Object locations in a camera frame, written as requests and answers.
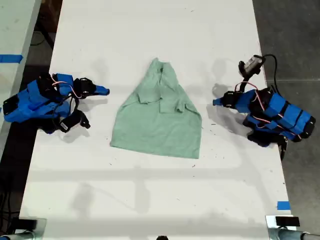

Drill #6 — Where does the pale green T-shirt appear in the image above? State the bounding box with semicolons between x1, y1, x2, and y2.
109;57;203;160

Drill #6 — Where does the long blue tape strip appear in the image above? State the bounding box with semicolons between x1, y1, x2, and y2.
0;53;24;64

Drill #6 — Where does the white side table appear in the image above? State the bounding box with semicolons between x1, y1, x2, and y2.
0;0;43;153

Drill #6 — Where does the short blue tape piece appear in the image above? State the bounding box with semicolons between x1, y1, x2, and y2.
276;200;292;211

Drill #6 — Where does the small black box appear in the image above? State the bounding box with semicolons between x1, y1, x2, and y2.
17;218;38;230
275;216;301;227

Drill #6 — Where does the arm red white wire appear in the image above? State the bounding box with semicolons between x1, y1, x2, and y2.
50;74;79;99
234;81;266;112

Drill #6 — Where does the camera black stalk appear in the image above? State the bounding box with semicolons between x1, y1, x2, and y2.
238;60;261;94

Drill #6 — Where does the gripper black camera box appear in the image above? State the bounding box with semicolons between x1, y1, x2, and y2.
58;109;91;134
243;54;266;74

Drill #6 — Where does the camera black cable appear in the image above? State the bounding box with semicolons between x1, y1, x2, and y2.
261;53;279;89

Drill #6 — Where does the metal table bracket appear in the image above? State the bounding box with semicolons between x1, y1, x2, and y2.
265;214;295;240

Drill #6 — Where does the black floor cable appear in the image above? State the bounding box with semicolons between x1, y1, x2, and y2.
0;188;21;227

